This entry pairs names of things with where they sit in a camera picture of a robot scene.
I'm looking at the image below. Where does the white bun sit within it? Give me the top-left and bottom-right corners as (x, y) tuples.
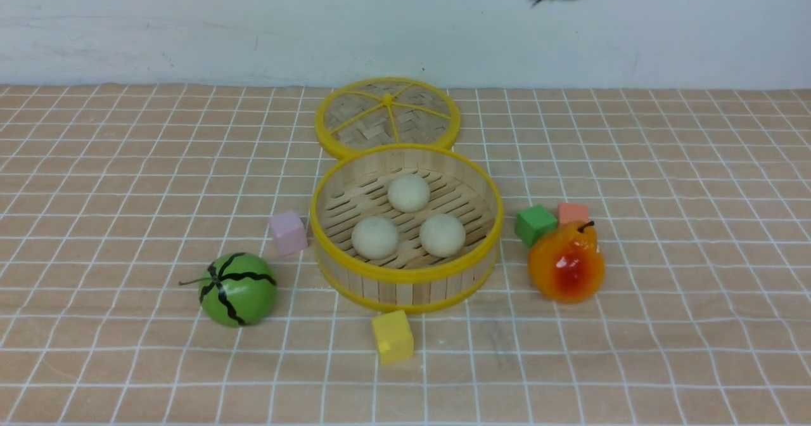
(418, 214), (466, 258)
(387, 174), (430, 213)
(351, 216), (399, 259)

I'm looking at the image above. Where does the bamboo steamer lid yellow rim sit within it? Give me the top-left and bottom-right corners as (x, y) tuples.
(314, 77), (461, 160)

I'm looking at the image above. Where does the bamboo steamer tray yellow rim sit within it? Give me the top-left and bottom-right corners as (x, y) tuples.
(310, 144), (504, 314)

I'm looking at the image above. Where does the orange foam cube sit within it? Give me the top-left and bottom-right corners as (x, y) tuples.
(557, 202), (590, 227)

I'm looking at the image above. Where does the green foam cube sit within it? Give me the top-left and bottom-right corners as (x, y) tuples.
(514, 205), (558, 248)

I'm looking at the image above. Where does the orange toy pear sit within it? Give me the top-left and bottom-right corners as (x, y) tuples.
(527, 221), (606, 304)

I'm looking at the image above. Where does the pink foam cube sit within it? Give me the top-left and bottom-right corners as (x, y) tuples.
(270, 211), (308, 256)

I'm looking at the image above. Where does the yellow foam cube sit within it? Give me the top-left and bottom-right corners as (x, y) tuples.
(371, 310), (415, 365)

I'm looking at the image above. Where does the green toy watermelon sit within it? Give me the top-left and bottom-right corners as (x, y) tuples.
(179, 252), (278, 328)

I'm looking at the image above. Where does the checked tan tablecloth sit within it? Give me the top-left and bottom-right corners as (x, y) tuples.
(1, 85), (810, 425)

